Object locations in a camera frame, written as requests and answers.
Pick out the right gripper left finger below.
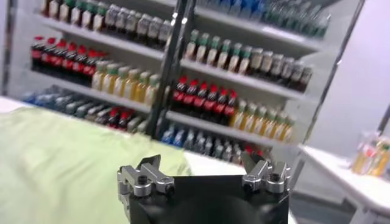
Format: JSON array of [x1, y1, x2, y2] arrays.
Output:
[[117, 154, 176, 214]]

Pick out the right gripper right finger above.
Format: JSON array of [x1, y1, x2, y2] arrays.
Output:
[[241, 152, 293, 194]]

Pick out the light green polo shirt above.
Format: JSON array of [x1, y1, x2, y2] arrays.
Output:
[[0, 106, 193, 224]]

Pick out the yellow juice bottle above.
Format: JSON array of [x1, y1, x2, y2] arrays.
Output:
[[272, 111, 288, 141], [230, 99, 247, 128], [123, 68, 141, 100], [113, 66, 130, 97], [133, 71, 152, 103], [102, 63, 119, 94], [144, 74, 161, 107], [91, 60, 109, 91], [262, 108, 278, 138], [252, 105, 268, 135], [282, 117, 296, 143], [242, 102, 258, 132]]

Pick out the red cap cola bottle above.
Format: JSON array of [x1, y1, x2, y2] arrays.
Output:
[[172, 75, 188, 110], [183, 79, 199, 113], [51, 41, 67, 77], [224, 90, 238, 125], [62, 43, 77, 80], [72, 45, 88, 83], [203, 84, 219, 119], [41, 37, 57, 74], [194, 82, 209, 116], [214, 88, 229, 122], [82, 50, 100, 86], [31, 35, 46, 72]]

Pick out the white side table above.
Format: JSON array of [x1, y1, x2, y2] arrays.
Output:
[[298, 144, 390, 224]]

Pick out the drink cooler shelf unit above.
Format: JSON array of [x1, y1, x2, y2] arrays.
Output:
[[146, 0, 366, 171], [5, 0, 183, 138]]

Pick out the clear bottle yellow contents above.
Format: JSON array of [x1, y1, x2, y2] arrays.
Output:
[[370, 135, 390, 178], [352, 132, 378, 176]]

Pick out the glass cooler door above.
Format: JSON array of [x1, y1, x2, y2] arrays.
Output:
[[289, 0, 366, 189]]

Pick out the dark bottle tan label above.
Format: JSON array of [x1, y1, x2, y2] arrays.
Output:
[[249, 47, 264, 77], [259, 51, 274, 80]]

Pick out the green cap tea bottle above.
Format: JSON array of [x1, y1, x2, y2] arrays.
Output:
[[206, 35, 222, 67], [227, 42, 243, 73], [185, 29, 200, 61], [81, 1, 95, 30], [216, 38, 232, 70], [93, 2, 107, 32], [59, 0, 73, 23], [195, 32, 211, 64], [48, 0, 61, 18], [238, 45, 254, 75], [70, 0, 83, 26]]

